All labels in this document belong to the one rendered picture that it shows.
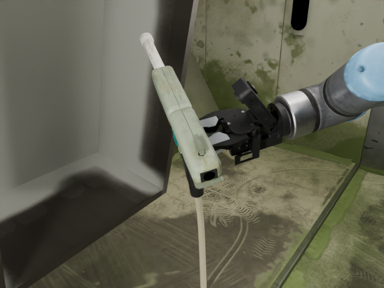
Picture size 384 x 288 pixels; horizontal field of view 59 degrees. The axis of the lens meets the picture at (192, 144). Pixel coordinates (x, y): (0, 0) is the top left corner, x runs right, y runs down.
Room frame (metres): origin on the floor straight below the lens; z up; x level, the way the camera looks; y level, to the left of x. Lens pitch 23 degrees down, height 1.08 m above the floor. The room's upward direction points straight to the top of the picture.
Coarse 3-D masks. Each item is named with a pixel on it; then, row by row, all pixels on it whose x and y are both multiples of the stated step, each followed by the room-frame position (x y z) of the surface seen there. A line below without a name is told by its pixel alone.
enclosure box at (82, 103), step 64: (0, 0) 0.90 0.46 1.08; (64, 0) 1.05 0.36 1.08; (128, 0) 1.11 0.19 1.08; (192, 0) 0.98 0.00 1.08; (0, 64) 0.90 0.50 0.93; (64, 64) 1.07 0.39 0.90; (128, 64) 1.12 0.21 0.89; (0, 128) 0.90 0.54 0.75; (64, 128) 1.09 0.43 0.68; (128, 128) 1.13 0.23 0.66; (0, 192) 0.91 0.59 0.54; (64, 192) 0.96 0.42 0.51; (128, 192) 1.01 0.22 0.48; (0, 256) 0.55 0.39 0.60; (64, 256) 0.69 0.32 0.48
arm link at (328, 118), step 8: (304, 88) 0.66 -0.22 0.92; (312, 88) 0.65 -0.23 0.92; (320, 88) 0.64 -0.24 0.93; (312, 96) 0.63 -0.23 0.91; (320, 96) 0.63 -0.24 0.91; (312, 104) 0.62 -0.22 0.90; (320, 104) 0.62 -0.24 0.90; (320, 112) 0.61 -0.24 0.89; (328, 112) 0.61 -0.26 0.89; (320, 120) 0.61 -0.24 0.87; (328, 120) 0.62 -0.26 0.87; (336, 120) 0.62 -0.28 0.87; (344, 120) 0.62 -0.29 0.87; (352, 120) 0.65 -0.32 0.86; (320, 128) 0.62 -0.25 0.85
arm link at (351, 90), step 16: (368, 48) 0.55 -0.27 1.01; (352, 64) 0.55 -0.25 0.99; (368, 64) 0.53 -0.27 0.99; (336, 80) 0.58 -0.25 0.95; (352, 80) 0.54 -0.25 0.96; (368, 80) 0.52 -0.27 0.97; (336, 96) 0.58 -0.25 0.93; (352, 96) 0.55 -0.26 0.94; (368, 96) 0.52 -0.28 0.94; (336, 112) 0.60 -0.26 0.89; (352, 112) 0.58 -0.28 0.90
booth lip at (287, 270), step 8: (352, 176) 1.95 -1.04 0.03; (344, 184) 1.84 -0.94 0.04; (336, 192) 1.74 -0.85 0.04; (336, 200) 1.66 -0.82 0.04; (328, 208) 1.57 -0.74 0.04; (320, 216) 1.50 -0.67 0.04; (320, 224) 1.44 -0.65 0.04; (312, 232) 1.36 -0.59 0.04; (304, 240) 1.30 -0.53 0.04; (304, 248) 1.25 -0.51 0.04; (296, 256) 1.20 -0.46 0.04; (288, 264) 1.15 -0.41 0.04; (296, 264) 1.17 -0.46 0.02; (288, 272) 1.10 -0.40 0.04; (280, 280) 1.06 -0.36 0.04
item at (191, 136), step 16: (160, 64) 0.76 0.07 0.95; (160, 80) 0.68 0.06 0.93; (176, 80) 0.68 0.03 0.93; (160, 96) 0.65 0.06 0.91; (176, 96) 0.63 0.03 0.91; (176, 112) 0.58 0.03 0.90; (192, 112) 0.58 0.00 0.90; (176, 128) 0.55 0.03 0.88; (192, 128) 0.54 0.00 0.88; (192, 144) 0.50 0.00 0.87; (208, 144) 0.50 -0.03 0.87; (192, 160) 0.47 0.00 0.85; (208, 160) 0.47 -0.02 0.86; (192, 176) 0.47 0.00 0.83; (192, 192) 0.63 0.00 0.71
